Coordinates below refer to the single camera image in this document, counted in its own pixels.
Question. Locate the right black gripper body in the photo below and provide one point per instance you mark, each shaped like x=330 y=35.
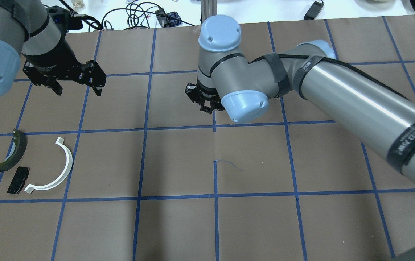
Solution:
x=204 y=95

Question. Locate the white curved plastic bracket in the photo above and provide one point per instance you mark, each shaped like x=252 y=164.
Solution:
x=51 y=169

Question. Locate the aluminium frame post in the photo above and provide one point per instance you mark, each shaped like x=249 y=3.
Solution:
x=208 y=8

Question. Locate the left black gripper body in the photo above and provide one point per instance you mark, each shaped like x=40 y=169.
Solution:
x=49 y=57

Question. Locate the black power adapter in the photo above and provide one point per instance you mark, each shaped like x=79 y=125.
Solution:
x=314 y=10

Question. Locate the black brake pad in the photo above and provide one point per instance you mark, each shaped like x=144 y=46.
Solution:
x=18 y=180

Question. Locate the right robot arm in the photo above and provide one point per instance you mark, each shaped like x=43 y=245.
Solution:
x=379 y=116

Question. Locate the green brake shoe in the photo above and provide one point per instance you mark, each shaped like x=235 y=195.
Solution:
x=19 y=145

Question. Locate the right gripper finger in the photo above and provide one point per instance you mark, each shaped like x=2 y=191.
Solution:
x=194 y=93
x=209 y=106

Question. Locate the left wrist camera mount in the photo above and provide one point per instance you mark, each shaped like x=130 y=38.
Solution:
x=66 y=20

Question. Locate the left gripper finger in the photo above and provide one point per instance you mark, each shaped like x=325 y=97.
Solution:
x=93 y=76
x=52 y=83

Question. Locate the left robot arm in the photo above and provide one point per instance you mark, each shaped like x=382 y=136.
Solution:
x=32 y=39

